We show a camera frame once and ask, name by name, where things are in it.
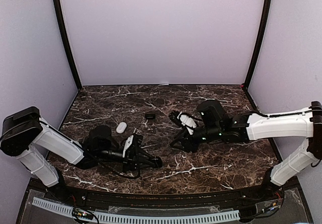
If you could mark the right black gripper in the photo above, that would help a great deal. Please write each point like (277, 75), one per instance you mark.
(189, 145)

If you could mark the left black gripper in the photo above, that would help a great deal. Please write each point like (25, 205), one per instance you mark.
(136, 158)

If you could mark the white earbud charging case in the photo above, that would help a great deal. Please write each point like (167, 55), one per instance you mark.
(121, 127)

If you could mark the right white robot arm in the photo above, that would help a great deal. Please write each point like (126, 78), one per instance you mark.
(214, 123)

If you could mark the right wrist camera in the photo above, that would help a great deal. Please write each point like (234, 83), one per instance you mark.
(183, 120)

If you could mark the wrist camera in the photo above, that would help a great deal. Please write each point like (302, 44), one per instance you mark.
(131, 144)
(183, 120)

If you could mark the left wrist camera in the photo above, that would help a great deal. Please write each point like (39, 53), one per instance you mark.
(131, 144)

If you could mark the white slotted cable duct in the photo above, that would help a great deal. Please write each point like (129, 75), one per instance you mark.
(136, 215)

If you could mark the black front rail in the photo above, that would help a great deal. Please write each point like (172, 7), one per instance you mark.
(92, 198)

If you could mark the right black frame post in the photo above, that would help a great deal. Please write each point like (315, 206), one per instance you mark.
(258, 44)

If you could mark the black frame post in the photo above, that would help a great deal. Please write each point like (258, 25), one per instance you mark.
(258, 44)
(66, 44)

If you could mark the left black frame post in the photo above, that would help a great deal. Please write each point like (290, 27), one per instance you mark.
(66, 44)

